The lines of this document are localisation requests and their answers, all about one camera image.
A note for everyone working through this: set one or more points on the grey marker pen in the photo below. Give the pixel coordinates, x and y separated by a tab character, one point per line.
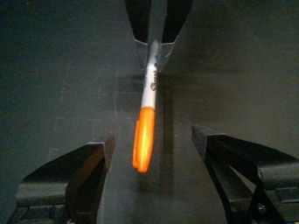
144	137

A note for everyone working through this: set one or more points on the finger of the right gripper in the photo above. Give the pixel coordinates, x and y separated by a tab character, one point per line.
139	26
174	23

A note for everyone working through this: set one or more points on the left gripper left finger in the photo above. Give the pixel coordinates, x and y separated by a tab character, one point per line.
83	180

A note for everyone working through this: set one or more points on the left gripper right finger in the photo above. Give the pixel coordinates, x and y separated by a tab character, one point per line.
240	175

